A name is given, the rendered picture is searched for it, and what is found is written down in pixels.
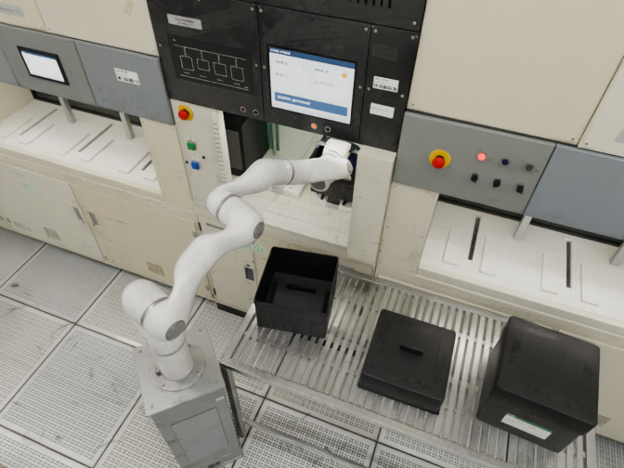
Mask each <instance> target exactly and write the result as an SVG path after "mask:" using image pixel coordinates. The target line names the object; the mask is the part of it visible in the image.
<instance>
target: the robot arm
mask: <svg viewBox="0 0 624 468"><path fill-rule="evenodd" d="M324 142H325V147H324V150H323V153H322V156H321V157H320V158H315V159H308V160H292V159H274V158H263V159H259V160H257V161H255V162H254V163H253V164H252V165H251V166H250V167H249V168H248V169H247V170H246V172H245V173H244V174H243V175H241V176H240V177H238V178H237V179H235V180H233V181H231V182H229V183H226V184H223V185H220V186H218V187H216V188H214V189H213V190H212V191H211V192H210V194H209V195H208V197H207V200H206V206H207V209H208V211H209V213H210V214H211V215H212V216H213V217H215V218H216V219H217V220H218V221H220V222H221V223H222V224H224V225H225V226H227V227H226V228H225V229H224V230H222V231H219V232H216V233H211V234H203V235H200V236H199V237H197V238H196V239H195V240H194V241H193V242H192V243H191V244H190V245H189V246H188V248H187V249H186V250H185V251H184V252H183V253H182V254H181V256H180V257H179V259H178V260H177V262H176V264H175V269H174V288H173V290H172V293H171V295H170V296H169V295H168V294H167V293H165V292H164V291H163V290H162V289H161V288H160V287H159V286H157V285H156V284H155V283H153V282H151V281H149V280H147V279H138V280H135V281H133V282H131V283H130V284H129V285H127V287H126V288H125V289H124V291H123V295H122V305H123V310H124V312H125V314H126V315H127V317H129V319H130V320H131V322H132V323H133V324H134V326H135V327H136V329H137V330H138V332H139V333H140V334H141V335H142V337H143V338H144V340H145V341H146V342H147V344H148V346H149V350H150V351H151V354H152V355H153V357H154V359H153V360H152V362H151V366H150V376H151V379H152V381H153V382H154V383H155V384H156V385H157V386H158V387H159V388H161V389H162V390H165V391H169V392H175V391H180V390H184V389H186V388H188V387H190V386H191V385H193V384H194V383H195V382H196V381H197V380H198V379H199V378H200V376H201V374H202V370H203V366H204V360H203V356H202V352H201V351H200V349H199V348H198V347H196V346H195V345H193V344H189V343H188V341H187V338H186V336H185V333H184V330H185V328H186V326H187V324H188V322H189V316H190V313H191V309H192V306H193V302H194V298H195V295H196V292H197V291H198V289H199V287H200V285H201V283H202V280H203V279H204V277H205V276H206V274H207V273H208V272H209V271H210V270H211V268H212V267H213V266H214V265H215V263H216V262H217V261H218V260H219V259H220V258H221V257H222V256H223V255H224V254H226V253H228V252H230V251H233V250H236V249H239V248H241V247H245V246H248V245H250V244H252V243H254V242H255V241H257V240H258V239H259V238H260V236H261V235H262V233H263V231H264V228H265V221H264V218H263V216H262V215H261V214H260V213H259V212H258V211H257V210H256V209H255V208H253V207H252V206H251V205H250V204H249V203H247V202H246V201H244V200H242V199H241V197H243V196H245V195H250V194H255V193H259V192H262V191H265V190H267V189H269V188H270V187H272V186H288V185H303V184H309V185H310V187H311V188H312V189H314V190H317V191H325V190H327V189H328V188H329V186H330V184H331V183H332V182H333V181H335V180H339V179H344V178H347V177H349V176H350V175H351V174H352V170H353V167H352V164H351V162H350V161H348V160H347V158H348V156H349V155H350V152H351V151H353V150H355V149H356V148H357V147H356V146H355V145H353V143H352V142H348V141H346V142H343V141H340V140H339V139H336V138H332V137H331V138H330V139H328V138H327V139H324Z"/></svg>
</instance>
